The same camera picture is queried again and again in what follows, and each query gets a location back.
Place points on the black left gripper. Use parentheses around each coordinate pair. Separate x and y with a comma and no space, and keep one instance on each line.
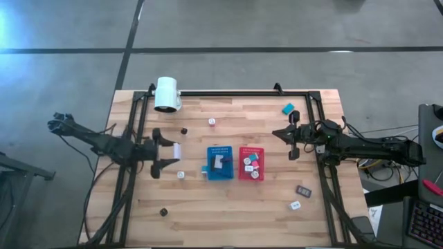
(149,152)

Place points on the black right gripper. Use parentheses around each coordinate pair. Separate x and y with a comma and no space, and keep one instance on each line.
(308,135)

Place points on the white timer with grey display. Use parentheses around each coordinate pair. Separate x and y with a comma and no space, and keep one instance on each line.
(177,151)

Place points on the small white cup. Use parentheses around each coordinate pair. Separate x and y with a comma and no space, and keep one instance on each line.
(183,131)

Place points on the teal cylindrical container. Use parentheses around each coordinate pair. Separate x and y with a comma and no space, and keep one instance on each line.
(254,157)

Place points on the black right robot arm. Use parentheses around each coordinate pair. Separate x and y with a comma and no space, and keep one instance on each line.
(373,148)

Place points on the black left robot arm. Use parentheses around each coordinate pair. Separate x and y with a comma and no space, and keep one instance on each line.
(104,147)

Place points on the teal digital timer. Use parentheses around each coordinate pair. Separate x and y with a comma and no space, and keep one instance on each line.
(288,108)

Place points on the green plastic cup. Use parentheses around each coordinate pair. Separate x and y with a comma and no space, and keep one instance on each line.
(180,174)

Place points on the white and blue adapter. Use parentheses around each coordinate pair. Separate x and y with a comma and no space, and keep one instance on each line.
(204,171)

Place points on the blue plastic basket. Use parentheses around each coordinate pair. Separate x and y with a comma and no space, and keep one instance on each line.
(211,173)

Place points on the red plastic basket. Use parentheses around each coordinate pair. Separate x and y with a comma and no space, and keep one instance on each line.
(242,152)

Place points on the white cylindrical tube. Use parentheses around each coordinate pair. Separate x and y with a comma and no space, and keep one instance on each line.
(167,94)

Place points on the black and white adapter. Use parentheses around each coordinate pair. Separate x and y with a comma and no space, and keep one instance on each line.
(163,211)

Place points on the black flat device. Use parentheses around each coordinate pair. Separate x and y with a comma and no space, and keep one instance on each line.
(363,224)

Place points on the black desk crossbar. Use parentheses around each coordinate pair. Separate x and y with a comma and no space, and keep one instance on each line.
(391,192)

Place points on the white paper sheet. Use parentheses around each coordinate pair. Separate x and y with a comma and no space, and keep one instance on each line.
(375,214)

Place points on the black desk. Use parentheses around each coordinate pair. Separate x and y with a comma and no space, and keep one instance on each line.
(427,162)

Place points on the black metal stand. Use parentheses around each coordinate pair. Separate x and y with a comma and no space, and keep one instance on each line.
(20,169)

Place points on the white round object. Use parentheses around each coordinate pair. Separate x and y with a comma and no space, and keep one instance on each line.
(439,136)

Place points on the black rounded object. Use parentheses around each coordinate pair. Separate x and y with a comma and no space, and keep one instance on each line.
(438,110)

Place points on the red tool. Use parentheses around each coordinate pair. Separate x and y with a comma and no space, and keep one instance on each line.
(432,187)

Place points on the backlit black keyboard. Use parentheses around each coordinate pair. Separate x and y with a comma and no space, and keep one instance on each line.
(427,224)

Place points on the black frame clamp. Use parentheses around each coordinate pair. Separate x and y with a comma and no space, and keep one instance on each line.
(151,88)
(278,88)

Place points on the black metal table frame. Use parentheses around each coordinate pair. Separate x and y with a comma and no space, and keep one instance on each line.
(242,93)

